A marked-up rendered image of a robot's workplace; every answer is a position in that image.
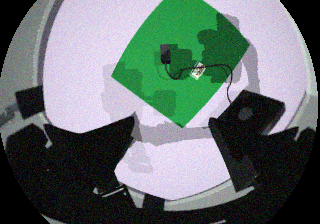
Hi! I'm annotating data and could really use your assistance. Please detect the green circuit board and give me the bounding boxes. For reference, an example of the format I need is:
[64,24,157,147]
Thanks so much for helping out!
[112,0,249,128]

